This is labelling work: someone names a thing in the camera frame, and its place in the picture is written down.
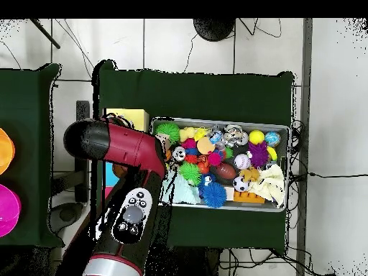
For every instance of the plain wooden cube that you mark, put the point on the plain wooden cube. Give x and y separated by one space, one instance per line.
164 139

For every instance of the light blue patterned ball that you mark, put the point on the light blue patterned ball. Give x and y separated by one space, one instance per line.
272 139

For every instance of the white baseball with red stitching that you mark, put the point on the white baseball with red stitching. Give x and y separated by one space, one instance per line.
242 161

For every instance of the dark green table cloth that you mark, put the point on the dark green table cloth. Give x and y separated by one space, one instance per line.
26 115
215 95

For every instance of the shallow metal mesh bin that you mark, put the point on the shallow metal mesh bin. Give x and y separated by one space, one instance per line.
270 128

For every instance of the black slanted rod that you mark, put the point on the black slanted rod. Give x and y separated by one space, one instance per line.
46 34

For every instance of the pink plastic bowl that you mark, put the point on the pink plastic bowl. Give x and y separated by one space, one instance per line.
8 210

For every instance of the yellow foam ball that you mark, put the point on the yellow foam ball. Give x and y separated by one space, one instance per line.
256 137

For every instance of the orange plastic dish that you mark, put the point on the orange plastic dish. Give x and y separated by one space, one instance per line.
5 151

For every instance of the green spiky rubber ball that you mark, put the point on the green spiky rubber ball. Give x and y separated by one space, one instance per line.
189 172
168 130

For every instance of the wooden box with three holes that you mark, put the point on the wooden box with three holes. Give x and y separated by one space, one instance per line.
139 115

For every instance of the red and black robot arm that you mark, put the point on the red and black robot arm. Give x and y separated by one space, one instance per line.
129 143

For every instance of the cream waffle cloth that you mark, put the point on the cream waffle cloth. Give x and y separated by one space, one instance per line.
270 181

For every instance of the black round stand base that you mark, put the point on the black round stand base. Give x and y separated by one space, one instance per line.
214 28

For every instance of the purple spiky rubber ball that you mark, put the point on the purple spiky rubber ball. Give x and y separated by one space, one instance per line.
258 153

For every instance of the blue spiky toy with eyes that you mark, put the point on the blue spiky toy with eyes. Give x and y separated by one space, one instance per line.
214 195

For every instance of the mint green waffle cloth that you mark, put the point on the mint green waffle cloth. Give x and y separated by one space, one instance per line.
184 192

